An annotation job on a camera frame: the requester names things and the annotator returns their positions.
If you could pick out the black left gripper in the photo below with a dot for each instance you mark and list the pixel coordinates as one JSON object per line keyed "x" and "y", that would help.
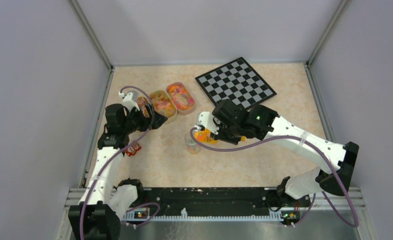
{"x": 154, "y": 122}

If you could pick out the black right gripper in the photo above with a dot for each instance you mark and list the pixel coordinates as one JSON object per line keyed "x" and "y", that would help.
{"x": 220, "y": 136}

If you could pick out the yellow plastic scoop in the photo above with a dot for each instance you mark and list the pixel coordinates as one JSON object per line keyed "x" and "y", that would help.
{"x": 205, "y": 136}

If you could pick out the clear glass jar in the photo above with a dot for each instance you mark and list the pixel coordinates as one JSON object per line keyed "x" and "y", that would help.
{"x": 191, "y": 146}

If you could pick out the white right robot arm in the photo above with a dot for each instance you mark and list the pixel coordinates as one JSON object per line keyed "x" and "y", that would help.
{"x": 334, "y": 162}

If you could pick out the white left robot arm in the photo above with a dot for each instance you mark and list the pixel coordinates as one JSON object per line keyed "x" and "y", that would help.
{"x": 98, "y": 214}

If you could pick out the pink tray with candies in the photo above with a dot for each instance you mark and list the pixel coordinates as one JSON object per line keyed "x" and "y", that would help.
{"x": 181, "y": 98}

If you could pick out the cream tray with gummies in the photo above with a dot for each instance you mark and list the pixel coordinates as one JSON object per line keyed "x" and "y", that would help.
{"x": 164, "y": 105}

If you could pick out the yellow tray with lollipops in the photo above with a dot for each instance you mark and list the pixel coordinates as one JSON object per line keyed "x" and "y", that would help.
{"x": 144, "y": 106}

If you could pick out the red owl toy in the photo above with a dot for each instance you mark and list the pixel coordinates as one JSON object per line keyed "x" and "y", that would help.
{"x": 133, "y": 149}

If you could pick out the black white chessboard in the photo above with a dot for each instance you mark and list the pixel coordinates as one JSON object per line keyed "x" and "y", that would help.
{"x": 237, "y": 81}

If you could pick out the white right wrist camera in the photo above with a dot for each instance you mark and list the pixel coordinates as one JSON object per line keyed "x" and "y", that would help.
{"x": 207, "y": 121}

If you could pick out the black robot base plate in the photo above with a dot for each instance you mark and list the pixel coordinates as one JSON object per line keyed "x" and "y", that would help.
{"x": 217, "y": 201}

